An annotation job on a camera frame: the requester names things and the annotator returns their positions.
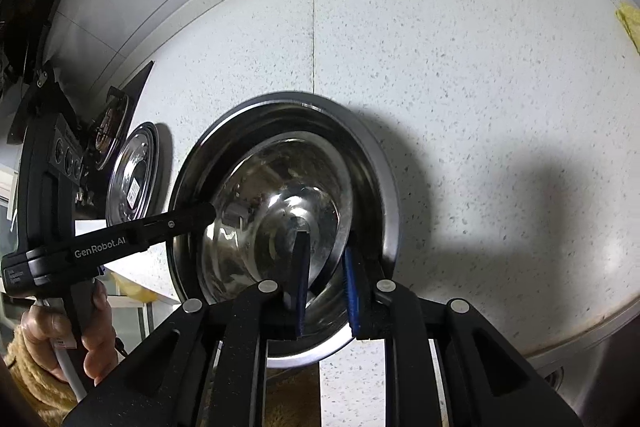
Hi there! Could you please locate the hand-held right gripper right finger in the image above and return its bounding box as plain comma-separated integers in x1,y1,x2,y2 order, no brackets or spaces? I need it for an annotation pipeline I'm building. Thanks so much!
344,246,583,427

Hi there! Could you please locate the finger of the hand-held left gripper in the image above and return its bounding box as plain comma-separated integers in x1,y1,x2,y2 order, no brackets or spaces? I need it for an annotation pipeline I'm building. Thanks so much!
149,202,217,249

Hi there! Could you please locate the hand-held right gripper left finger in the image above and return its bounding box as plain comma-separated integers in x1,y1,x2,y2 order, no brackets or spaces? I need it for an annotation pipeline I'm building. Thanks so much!
62,229,313,427

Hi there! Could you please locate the large steel plate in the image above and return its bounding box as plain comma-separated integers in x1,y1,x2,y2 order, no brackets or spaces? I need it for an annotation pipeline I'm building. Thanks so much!
107,121,162,228

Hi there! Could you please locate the small steel bowl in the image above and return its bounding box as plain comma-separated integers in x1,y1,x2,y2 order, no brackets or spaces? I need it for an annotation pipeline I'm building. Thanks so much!
197,132,355,323

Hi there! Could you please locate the large steel bowl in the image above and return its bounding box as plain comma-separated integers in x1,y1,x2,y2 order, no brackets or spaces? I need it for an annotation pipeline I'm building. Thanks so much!
167,91,402,370

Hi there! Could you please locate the person's left forearm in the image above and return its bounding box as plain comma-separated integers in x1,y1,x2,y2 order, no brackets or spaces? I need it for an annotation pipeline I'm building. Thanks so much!
0,322,81,427

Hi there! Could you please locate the person's left hand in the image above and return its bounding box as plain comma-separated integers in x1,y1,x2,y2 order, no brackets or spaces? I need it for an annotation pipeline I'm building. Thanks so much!
20,279,121,385

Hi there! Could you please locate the black gas stove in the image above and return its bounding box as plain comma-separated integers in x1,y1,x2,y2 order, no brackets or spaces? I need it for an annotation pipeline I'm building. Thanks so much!
85,59,155,172

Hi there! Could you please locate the steel sink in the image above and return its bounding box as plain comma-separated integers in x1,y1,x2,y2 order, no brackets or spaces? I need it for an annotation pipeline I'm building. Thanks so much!
530,307,640,427

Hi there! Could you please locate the napa cabbage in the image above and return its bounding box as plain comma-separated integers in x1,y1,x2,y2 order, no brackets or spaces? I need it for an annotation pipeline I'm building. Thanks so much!
615,3,640,55

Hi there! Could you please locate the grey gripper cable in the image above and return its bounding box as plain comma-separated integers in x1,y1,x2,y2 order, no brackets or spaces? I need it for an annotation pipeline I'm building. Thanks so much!
54,346,88,400

